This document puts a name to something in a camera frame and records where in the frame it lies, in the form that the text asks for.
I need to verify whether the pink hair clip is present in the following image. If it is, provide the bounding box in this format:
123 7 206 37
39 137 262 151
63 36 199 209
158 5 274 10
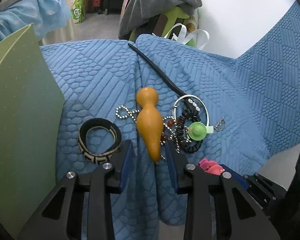
199 158 225 176

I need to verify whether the black beige woven bracelet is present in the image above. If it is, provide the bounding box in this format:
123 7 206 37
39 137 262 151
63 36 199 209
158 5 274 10
78 117 122 165

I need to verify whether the green round hair clip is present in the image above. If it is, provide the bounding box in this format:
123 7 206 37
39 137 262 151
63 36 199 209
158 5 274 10
187 122 214 141

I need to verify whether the red bead bracelet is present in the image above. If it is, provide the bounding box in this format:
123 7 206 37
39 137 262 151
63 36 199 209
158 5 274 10
160 115 187 143

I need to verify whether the black spiral hair tie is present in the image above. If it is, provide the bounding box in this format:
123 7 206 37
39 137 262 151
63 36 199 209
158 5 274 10
176 109 204 155

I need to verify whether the green jewelry box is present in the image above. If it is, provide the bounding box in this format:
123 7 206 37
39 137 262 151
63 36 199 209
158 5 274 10
0 25 65 238

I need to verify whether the silver ball chain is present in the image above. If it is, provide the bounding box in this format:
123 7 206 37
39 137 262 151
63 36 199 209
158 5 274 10
115 104 188 160

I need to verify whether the orange gourd ornament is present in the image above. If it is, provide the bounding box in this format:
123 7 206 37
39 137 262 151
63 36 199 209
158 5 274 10
136 87 164 163

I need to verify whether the silver bangle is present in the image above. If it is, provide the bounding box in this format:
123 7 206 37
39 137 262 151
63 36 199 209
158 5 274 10
172 94 210 126

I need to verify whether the small silver clasp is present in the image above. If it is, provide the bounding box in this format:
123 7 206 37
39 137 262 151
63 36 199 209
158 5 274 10
214 117 226 132

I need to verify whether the blue textured blanket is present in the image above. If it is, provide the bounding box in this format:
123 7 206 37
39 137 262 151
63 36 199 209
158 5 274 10
39 3 300 239

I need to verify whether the black hair stick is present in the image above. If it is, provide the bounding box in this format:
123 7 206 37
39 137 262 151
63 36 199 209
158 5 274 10
127 42 201 113

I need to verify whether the white tote bag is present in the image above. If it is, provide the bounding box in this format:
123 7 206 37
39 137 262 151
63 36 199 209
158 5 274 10
163 23 210 50

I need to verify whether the green dotted roll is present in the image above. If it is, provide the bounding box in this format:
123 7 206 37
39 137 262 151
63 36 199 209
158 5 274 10
184 0 202 36

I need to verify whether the light blue bed sheet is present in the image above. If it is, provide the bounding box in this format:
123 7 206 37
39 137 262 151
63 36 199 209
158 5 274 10
0 0 71 40

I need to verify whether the green plastic stool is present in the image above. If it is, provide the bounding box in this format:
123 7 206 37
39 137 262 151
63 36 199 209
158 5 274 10
129 7 189 42

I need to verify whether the green carton box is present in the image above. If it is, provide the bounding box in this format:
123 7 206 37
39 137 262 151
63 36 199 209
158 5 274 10
71 0 86 23

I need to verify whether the grey fleece blanket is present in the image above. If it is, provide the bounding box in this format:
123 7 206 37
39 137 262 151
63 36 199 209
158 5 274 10
118 0 192 40

